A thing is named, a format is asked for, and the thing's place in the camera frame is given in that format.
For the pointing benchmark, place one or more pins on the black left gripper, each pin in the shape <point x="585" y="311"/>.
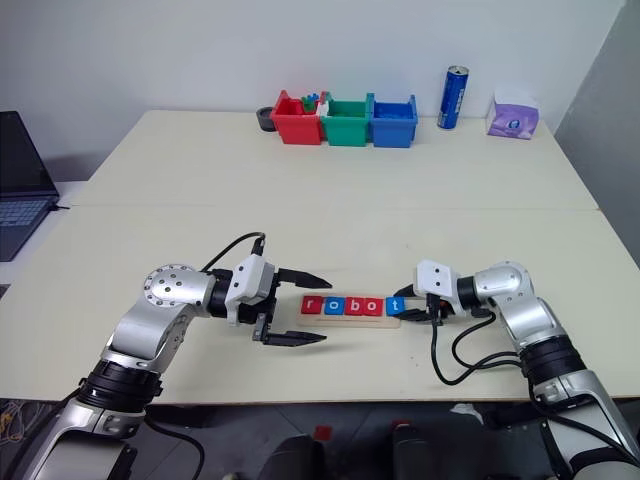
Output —
<point x="252" y="312"/>

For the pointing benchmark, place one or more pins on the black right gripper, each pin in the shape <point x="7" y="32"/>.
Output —
<point x="450" y="309"/>

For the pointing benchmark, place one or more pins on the blue letter t block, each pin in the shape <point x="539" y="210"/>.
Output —
<point x="395" y="307"/>

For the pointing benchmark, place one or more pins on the red letter o block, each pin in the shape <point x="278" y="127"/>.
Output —
<point x="374" y="306"/>

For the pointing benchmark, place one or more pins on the red letter b block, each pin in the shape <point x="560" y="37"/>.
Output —
<point x="355" y="306"/>

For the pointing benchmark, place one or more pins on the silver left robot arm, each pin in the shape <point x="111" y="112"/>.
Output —
<point x="150" y="320"/>

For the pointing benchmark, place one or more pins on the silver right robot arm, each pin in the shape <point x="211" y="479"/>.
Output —
<point x="525" y="310"/>

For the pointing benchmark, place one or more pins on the red letter r block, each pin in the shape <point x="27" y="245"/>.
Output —
<point x="312" y="305"/>

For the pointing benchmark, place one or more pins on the blue letter o block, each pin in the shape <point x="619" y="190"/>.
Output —
<point x="333" y="306"/>

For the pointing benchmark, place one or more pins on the wooden letter tray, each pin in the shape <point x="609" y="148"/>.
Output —
<point x="350" y="321"/>

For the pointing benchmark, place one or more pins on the white crumpled paper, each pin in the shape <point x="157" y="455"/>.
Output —
<point x="465" y="410"/>

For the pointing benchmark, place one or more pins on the red square on floor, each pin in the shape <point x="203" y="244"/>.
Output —
<point x="323" y="432"/>

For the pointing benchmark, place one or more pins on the dark rounded shape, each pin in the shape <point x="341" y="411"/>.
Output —
<point x="417" y="455"/>
<point x="295" y="460"/>

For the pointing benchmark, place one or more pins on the blue plastic bin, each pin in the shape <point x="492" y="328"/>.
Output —
<point x="392" y="131"/>

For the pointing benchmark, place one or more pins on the red plastic bin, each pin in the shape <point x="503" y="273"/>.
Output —
<point x="297" y="127"/>

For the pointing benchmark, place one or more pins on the green plastic bin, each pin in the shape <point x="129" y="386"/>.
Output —
<point x="345" y="130"/>

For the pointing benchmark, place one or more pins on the dark grey round cup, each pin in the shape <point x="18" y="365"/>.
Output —
<point x="264" y="120"/>

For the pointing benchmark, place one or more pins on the white toy brick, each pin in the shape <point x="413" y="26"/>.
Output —
<point x="322" y="109"/>

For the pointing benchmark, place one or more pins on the green toy brick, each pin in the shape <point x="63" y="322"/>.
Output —
<point x="307" y="104"/>

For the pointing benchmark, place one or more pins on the purple tissue pack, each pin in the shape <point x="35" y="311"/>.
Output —
<point x="512" y="122"/>

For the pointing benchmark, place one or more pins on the blue drink can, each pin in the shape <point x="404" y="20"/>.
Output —
<point x="452" y="97"/>

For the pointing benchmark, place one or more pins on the blue toy brick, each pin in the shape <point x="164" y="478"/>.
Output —
<point x="313" y="96"/>

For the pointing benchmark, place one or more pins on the white side desk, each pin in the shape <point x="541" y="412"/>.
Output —
<point x="75" y="192"/>

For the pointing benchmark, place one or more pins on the dark laptop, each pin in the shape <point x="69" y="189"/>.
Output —
<point x="20" y="165"/>

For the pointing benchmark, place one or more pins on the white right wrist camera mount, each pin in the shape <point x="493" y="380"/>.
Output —
<point x="435" y="277"/>

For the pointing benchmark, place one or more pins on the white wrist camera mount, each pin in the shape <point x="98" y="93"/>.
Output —
<point x="435" y="277"/>
<point x="247" y="280"/>

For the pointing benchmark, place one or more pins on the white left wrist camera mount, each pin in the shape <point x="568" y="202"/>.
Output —
<point x="247" y="280"/>

